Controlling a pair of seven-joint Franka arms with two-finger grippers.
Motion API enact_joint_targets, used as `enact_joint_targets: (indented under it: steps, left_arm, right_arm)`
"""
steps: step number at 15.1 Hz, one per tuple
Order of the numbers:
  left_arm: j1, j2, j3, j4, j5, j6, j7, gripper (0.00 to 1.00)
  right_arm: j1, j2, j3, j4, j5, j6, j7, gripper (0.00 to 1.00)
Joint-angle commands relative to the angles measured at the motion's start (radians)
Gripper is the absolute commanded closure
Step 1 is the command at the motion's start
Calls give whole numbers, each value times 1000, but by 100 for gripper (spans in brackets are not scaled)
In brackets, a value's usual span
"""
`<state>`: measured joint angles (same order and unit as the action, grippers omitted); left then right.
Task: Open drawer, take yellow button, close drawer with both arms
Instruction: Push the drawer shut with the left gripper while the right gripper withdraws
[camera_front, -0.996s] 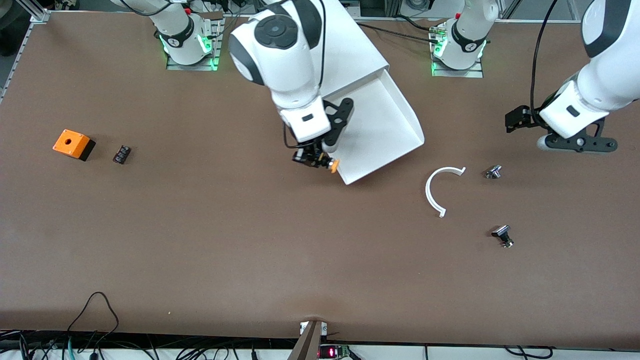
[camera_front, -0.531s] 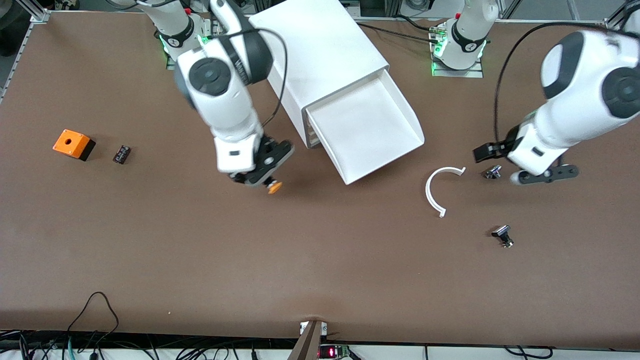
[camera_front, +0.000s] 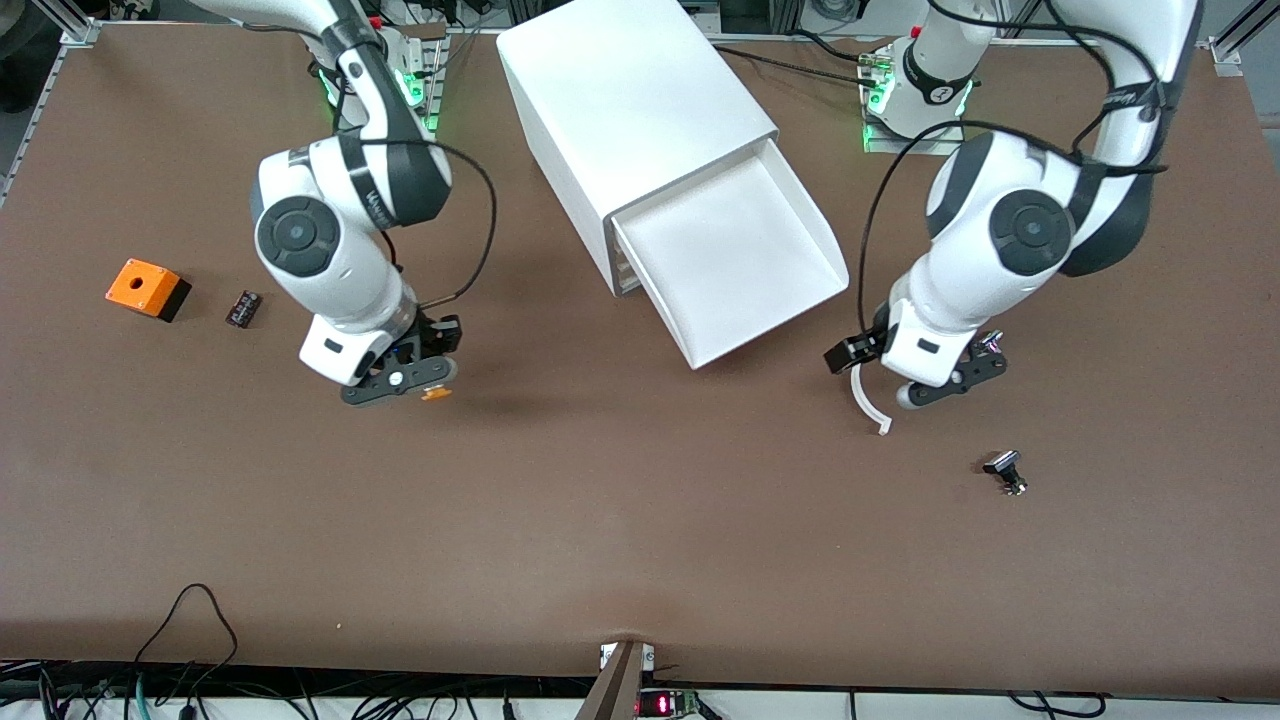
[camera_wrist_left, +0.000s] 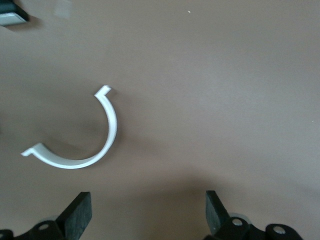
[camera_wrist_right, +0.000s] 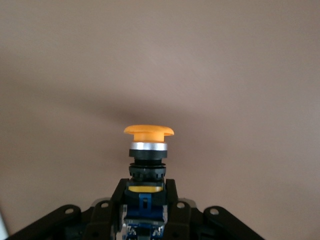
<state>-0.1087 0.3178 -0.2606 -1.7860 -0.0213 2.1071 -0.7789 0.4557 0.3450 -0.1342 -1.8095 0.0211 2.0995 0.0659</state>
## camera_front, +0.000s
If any black-headed silver switch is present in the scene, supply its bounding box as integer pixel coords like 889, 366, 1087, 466
982, 450, 1029, 497

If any brown camera mount post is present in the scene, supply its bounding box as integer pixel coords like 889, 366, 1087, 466
575, 640, 646, 720

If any white curved plastic ring piece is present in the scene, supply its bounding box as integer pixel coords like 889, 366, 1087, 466
850, 362, 893, 437

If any orange box with black base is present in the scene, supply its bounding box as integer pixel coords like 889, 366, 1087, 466
105, 258, 193, 323

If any device with red LED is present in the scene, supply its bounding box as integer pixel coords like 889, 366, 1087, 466
637, 688, 701, 719

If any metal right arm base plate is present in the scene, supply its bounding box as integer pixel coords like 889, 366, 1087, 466
332, 35, 446, 143

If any black cable under table edge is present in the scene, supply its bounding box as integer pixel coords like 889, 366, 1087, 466
1005, 692, 1111, 719

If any aluminium frame rail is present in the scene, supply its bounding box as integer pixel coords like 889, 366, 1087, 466
0, 0, 101, 206

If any black cable behind cabinet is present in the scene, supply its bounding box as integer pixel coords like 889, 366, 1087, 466
712, 30, 886, 89

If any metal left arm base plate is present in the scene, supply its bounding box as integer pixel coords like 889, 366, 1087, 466
862, 55, 969, 156

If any looped black cable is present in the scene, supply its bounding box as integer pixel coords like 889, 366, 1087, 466
130, 583, 241, 691

